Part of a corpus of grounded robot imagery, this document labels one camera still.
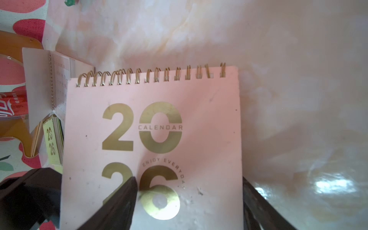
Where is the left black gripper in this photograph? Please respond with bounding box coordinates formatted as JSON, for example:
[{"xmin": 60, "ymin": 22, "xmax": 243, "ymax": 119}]
[{"xmin": 1, "ymin": 168, "xmax": 62, "ymax": 230}]

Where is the red soda can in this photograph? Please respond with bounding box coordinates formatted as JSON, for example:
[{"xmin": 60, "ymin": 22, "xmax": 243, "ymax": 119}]
[{"xmin": 1, "ymin": 91, "xmax": 28, "ymax": 119}]

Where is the open pink 2026 calendar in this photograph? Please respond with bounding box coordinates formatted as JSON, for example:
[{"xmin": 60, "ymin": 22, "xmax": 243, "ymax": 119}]
[{"xmin": 22, "ymin": 48, "xmax": 95, "ymax": 131}]

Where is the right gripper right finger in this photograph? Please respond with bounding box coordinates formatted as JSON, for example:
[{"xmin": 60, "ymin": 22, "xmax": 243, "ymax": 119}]
[{"xmin": 242, "ymin": 178, "xmax": 296, "ymax": 230}]

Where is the pink 2026 calendar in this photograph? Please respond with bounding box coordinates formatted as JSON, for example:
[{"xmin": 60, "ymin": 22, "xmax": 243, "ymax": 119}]
[
  {"xmin": 60, "ymin": 65, "xmax": 243, "ymax": 230},
  {"xmin": 22, "ymin": 48, "xmax": 95, "ymax": 131}
]

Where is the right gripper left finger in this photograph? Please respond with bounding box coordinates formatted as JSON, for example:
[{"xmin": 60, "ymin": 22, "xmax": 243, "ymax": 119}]
[{"xmin": 79, "ymin": 177, "xmax": 138, "ymax": 230}]

